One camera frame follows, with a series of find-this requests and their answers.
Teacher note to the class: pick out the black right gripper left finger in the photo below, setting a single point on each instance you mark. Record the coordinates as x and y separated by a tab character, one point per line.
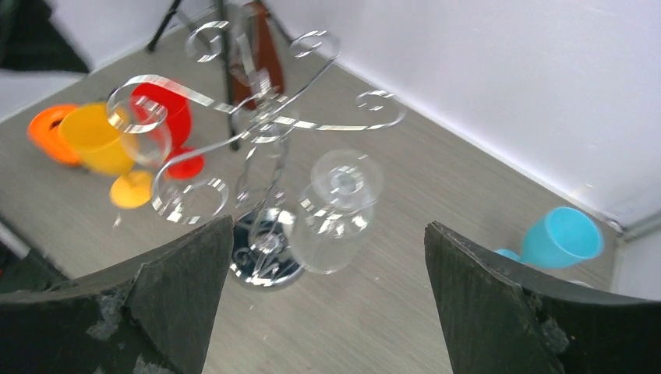
153	313

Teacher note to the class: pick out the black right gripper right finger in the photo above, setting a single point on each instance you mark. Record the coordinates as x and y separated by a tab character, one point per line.
500	316

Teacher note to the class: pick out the blue wine glass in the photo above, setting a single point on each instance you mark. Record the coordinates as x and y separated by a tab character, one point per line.
563	237

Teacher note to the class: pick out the chrome wine glass rack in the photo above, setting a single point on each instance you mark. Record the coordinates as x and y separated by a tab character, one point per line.
261	256

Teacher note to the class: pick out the yellow wine glass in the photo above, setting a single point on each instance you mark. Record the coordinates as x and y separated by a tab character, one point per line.
87	130

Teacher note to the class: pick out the clear ribbed wine glass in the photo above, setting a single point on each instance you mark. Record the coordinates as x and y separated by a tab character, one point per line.
335	210

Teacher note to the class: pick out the red wine glass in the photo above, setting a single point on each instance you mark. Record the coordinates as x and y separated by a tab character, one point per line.
180	123

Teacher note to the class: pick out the orange curved toy tube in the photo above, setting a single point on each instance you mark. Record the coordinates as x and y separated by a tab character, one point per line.
43	131

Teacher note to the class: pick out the brown wooden metronome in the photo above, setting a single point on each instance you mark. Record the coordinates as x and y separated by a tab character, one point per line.
252	20

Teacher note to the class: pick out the black music stand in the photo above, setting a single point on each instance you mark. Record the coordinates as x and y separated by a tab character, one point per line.
208	44

